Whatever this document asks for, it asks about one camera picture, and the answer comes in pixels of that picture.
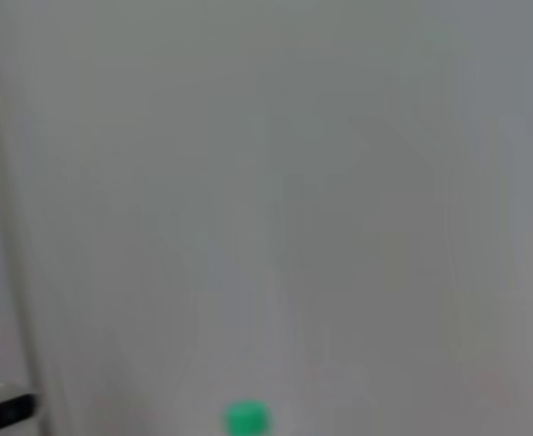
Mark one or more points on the green-capped test tube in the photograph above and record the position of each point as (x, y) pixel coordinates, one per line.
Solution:
(247, 420)

